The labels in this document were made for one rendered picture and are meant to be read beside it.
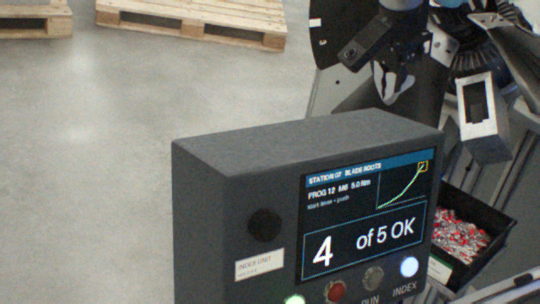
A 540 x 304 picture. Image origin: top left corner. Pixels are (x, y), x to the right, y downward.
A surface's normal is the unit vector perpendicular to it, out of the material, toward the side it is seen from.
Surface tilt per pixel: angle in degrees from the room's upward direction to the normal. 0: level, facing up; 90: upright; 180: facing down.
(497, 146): 121
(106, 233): 0
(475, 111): 50
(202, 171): 90
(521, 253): 90
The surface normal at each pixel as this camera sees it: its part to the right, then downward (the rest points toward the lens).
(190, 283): -0.84, 0.16
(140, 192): 0.17, -0.83
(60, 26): 0.42, 0.55
